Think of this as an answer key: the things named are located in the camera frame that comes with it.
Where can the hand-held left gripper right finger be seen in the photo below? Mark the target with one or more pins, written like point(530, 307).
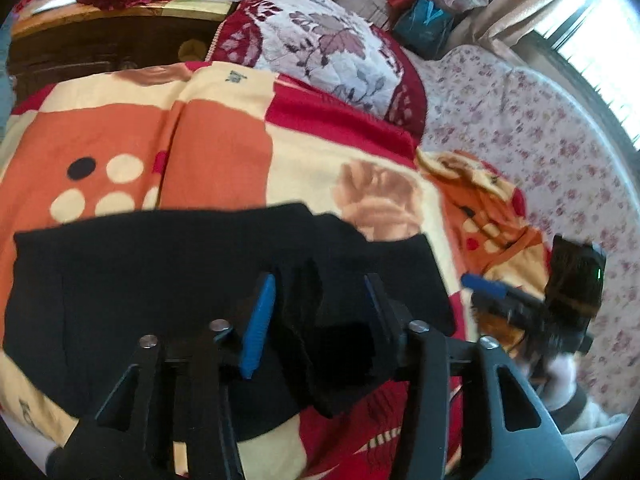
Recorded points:
point(382, 300)

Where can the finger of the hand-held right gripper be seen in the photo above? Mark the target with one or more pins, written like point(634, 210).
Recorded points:
point(487, 286)

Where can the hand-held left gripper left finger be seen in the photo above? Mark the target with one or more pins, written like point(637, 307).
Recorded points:
point(257, 330)

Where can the black pants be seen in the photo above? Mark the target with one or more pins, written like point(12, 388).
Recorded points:
point(150, 285)

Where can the person's right forearm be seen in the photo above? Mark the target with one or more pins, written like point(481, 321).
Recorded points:
point(565, 395)

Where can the floral bed sheet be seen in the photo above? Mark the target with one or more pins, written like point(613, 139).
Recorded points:
point(525, 125)

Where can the printed fleece blanket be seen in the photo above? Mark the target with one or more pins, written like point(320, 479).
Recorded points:
point(215, 150)

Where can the window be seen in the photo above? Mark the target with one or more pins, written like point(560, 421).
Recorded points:
point(600, 60)

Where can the floral red white pillow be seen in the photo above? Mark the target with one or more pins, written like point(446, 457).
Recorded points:
point(325, 45)

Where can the teal bag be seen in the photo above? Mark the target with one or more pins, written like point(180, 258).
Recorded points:
point(422, 25)

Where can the beige curtain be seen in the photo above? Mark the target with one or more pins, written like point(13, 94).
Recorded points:
point(525, 5)

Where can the wooden cabinet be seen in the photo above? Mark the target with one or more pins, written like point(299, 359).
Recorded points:
point(75, 55)

